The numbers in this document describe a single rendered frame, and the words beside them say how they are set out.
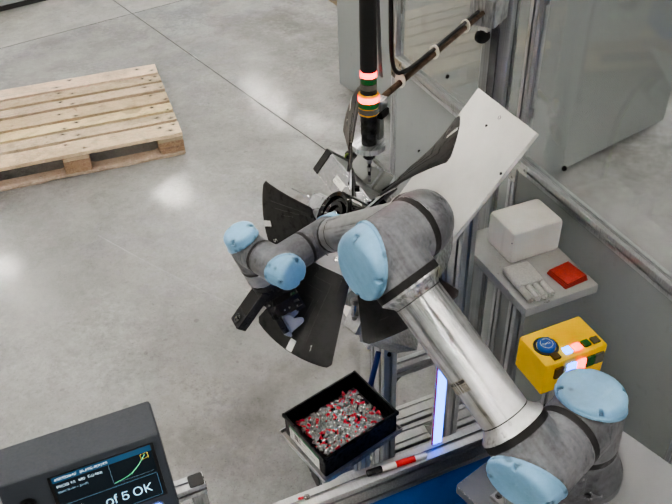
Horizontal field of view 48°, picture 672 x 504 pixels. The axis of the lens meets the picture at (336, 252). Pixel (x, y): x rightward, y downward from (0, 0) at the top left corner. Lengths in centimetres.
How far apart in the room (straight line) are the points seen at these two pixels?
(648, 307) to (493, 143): 61
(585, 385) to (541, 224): 96
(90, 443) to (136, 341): 200
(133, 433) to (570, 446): 71
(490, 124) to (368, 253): 85
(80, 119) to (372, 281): 377
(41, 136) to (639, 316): 353
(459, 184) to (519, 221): 34
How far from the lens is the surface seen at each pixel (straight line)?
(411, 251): 119
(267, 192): 205
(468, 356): 121
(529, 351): 169
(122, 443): 133
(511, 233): 217
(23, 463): 137
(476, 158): 193
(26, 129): 480
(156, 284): 358
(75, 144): 451
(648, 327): 217
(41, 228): 414
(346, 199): 175
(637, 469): 152
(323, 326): 184
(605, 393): 132
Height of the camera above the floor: 226
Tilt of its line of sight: 39 degrees down
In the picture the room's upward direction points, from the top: 2 degrees counter-clockwise
